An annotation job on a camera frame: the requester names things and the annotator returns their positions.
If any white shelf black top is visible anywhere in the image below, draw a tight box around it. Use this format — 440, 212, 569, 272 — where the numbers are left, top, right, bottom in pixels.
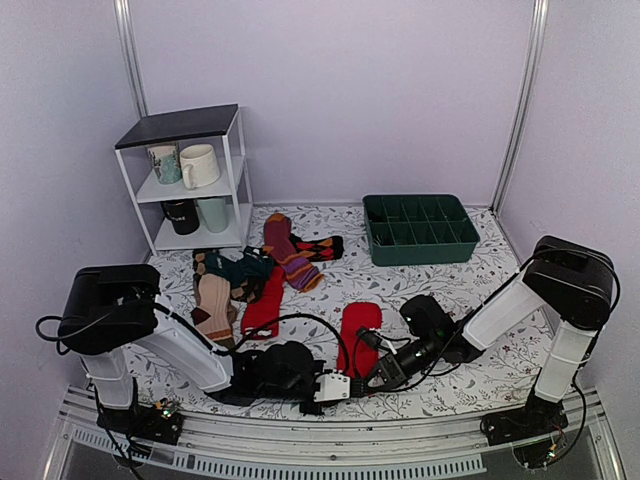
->
114, 104, 253, 255

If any mint green mug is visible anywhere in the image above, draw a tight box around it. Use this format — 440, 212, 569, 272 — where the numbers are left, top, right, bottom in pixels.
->
197, 197, 228, 233

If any green divided organizer tray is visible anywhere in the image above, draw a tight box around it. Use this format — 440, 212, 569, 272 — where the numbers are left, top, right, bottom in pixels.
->
363, 194, 480, 267

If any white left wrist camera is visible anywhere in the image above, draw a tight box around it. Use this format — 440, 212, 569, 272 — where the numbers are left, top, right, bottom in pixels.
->
314, 372, 351, 403

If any aluminium front rail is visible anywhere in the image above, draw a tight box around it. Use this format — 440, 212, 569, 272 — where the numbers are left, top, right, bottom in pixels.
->
40, 376, 634, 479

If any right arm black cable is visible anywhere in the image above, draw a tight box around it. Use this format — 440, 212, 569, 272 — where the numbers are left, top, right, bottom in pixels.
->
352, 329, 469, 394

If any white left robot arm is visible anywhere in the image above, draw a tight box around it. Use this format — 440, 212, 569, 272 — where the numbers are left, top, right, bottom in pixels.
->
56, 264, 366, 434

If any left corner metal post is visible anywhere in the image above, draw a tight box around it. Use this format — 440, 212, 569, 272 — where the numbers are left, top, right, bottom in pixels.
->
113, 0, 148, 118

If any cream white mug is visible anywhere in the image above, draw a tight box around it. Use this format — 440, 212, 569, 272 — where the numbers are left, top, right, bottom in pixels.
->
179, 144, 220, 190

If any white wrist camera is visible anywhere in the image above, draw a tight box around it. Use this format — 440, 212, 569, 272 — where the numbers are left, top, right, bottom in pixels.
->
353, 327, 397, 354
314, 372, 351, 403

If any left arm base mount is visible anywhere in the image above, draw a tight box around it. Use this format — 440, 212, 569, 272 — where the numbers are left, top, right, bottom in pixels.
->
94, 378, 184, 446

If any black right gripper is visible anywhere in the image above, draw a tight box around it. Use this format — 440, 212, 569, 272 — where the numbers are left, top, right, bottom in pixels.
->
359, 334, 441, 395

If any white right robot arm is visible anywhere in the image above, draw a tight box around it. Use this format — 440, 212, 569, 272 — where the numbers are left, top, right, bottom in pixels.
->
365, 236, 621, 436

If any black orange argyle sock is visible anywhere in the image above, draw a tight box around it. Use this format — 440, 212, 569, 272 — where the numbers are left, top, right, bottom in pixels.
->
289, 233, 344, 262

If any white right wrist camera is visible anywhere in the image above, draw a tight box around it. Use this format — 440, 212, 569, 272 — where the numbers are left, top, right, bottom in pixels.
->
353, 327, 397, 354

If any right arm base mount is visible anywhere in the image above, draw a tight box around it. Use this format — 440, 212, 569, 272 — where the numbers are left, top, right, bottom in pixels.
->
480, 383, 587, 471

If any maroon purple striped sock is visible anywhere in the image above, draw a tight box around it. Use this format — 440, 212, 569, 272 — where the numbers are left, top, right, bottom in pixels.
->
263, 212, 323, 292

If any corner metal post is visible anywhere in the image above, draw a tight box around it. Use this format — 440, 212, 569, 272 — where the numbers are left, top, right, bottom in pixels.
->
113, 0, 148, 118
490, 0, 549, 217

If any dark teal sock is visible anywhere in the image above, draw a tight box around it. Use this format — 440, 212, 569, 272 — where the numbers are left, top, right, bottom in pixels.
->
204, 246, 275, 289

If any red sock pair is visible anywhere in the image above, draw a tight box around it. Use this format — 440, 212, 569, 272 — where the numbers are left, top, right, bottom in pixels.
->
337, 302, 383, 378

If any floral white table mat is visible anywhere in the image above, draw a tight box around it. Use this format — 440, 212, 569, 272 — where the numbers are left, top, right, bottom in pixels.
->
125, 205, 552, 421

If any single red sock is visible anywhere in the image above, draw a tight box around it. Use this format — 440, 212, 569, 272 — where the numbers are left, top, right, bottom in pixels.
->
241, 266, 285, 335

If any teal patterned mug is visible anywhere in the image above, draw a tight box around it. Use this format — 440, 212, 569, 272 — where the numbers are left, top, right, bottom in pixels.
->
147, 142, 182, 185

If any black mug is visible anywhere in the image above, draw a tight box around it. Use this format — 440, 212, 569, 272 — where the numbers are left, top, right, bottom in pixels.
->
161, 199, 200, 236

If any right corner metal post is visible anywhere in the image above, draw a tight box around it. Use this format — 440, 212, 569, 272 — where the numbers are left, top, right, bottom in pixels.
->
490, 0, 549, 217

